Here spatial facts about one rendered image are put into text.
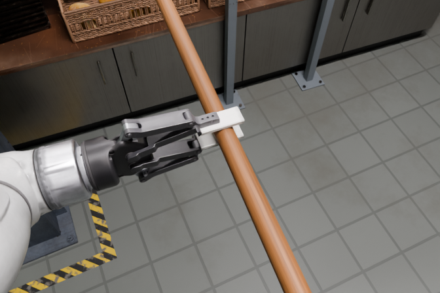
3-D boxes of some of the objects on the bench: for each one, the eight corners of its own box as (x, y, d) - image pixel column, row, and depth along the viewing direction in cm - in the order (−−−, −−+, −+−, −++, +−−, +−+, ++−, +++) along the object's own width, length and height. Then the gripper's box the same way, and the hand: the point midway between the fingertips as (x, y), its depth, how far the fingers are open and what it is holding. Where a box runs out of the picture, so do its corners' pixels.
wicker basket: (54, -24, 194) (31, -82, 171) (169, -49, 206) (163, -106, 183) (71, 45, 168) (48, -13, 146) (202, 12, 180) (200, -46, 157)
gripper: (65, 112, 55) (232, 68, 60) (95, 174, 68) (231, 134, 73) (73, 157, 51) (253, 105, 56) (103, 214, 64) (247, 169, 68)
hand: (219, 127), depth 63 cm, fingers closed on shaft, 3 cm apart
